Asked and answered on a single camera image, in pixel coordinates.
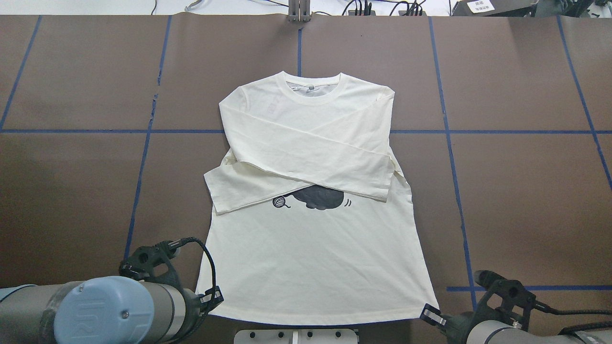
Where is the cream long-sleeve printed shirt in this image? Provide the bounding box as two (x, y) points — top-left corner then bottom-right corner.
(204, 72), (438, 326)

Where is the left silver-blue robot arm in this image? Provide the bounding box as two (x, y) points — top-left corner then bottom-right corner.
(0, 276), (223, 344)

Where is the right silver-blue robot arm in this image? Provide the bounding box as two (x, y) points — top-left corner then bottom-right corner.
(420, 303), (612, 344)

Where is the black box with label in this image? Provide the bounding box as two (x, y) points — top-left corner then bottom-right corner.
(451, 0), (538, 17)

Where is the white pillar with base plate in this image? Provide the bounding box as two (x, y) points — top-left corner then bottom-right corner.
(233, 329), (360, 344)

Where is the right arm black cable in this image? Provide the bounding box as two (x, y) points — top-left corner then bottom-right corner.
(533, 301), (612, 335)

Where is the aluminium frame post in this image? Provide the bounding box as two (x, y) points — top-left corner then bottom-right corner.
(288, 0), (312, 22)

